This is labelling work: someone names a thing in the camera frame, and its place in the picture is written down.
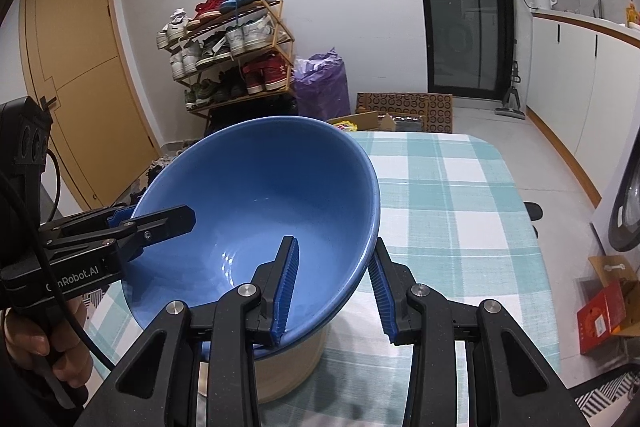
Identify cream plate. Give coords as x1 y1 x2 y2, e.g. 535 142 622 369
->
255 325 330 404

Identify blue bowl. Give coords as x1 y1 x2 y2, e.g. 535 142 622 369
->
122 116 381 349

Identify white kitchen cabinets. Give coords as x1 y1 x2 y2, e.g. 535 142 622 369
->
526 11 639 206

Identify person's left hand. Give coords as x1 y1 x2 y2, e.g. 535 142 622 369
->
4 309 93 388

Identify wooden door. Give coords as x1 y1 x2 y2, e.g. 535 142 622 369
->
18 0 160 210

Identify teal checked tablecloth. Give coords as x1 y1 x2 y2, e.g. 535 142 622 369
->
89 132 560 426

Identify open cardboard box with snacks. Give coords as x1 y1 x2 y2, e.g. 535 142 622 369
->
329 110 397 132

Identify black slipper far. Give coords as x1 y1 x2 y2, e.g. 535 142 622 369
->
524 202 544 222

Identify patterned cardboard box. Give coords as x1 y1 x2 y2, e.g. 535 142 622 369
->
356 92 454 133

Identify wooden shoe rack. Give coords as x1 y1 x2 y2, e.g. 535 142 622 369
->
155 0 297 134

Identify purple plastic bag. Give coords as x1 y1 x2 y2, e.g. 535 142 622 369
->
293 48 350 120

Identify vacuum cleaner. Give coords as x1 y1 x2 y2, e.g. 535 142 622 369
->
495 0 526 120

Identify red orange cardboard box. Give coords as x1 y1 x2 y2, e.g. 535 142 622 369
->
577 255 639 355

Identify white washing machine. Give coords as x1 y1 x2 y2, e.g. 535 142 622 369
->
591 138 639 270

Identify black white patterned rug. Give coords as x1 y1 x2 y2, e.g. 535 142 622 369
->
570 363 639 426

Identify black cable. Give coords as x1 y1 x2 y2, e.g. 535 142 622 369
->
34 150 116 371

